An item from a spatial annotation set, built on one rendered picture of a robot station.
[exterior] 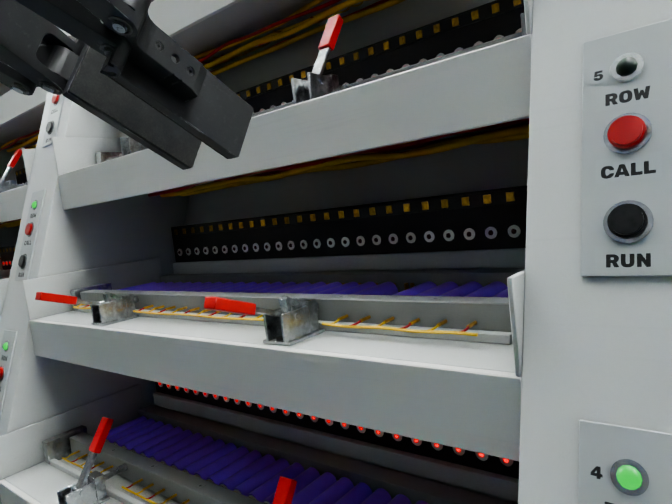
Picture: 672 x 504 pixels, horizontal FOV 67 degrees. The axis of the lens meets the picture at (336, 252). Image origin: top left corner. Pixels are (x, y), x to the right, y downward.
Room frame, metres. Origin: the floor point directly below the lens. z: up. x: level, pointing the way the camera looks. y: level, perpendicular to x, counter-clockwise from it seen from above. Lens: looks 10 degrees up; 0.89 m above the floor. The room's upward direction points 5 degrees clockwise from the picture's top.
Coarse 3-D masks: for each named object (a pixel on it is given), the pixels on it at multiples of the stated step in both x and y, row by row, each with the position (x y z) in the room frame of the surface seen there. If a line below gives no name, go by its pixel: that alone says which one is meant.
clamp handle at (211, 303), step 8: (208, 304) 0.33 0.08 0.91; (216, 304) 0.33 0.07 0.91; (224, 304) 0.33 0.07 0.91; (232, 304) 0.34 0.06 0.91; (240, 304) 0.34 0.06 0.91; (248, 304) 0.35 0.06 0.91; (280, 304) 0.38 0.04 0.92; (288, 304) 0.38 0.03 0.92; (232, 312) 0.34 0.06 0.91; (240, 312) 0.34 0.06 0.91; (248, 312) 0.35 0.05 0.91; (256, 312) 0.35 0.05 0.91; (264, 312) 0.36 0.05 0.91; (272, 312) 0.37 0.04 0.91; (280, 312) 0.37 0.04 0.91
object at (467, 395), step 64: (320, 256) 0.58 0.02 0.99; (384, 256) 0.51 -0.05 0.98; (448, 256) 0.47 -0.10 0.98; (512, 256) 0.43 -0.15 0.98; (64, 320) 0.61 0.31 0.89; (128, 320) 0.55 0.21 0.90; (192, 320) 0.51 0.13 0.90; (512, 320) 0.25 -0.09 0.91; (192, 384) 0.45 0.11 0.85; (256, 384) 0.39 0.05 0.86; (320, 384) 0.35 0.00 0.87; (384, 384) 0.31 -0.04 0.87; (448, 384) 0.29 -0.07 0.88; (512, 384) 0.26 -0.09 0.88; (512, 448) 0.27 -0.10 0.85
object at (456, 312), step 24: (144, 312) 0.54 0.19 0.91; (192, 312) 0.52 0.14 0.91; (216, 312) 0.47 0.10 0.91; (336, 312) 0.40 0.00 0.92; (360, 312) 0.38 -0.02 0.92; (384, 312) 0.37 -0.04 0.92; (408, 312) 0.35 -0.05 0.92; (432, 312) 0.34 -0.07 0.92; (456, 312) 0.33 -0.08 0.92; (480, 312) 0.32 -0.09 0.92; (504, 312) 0.31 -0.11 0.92
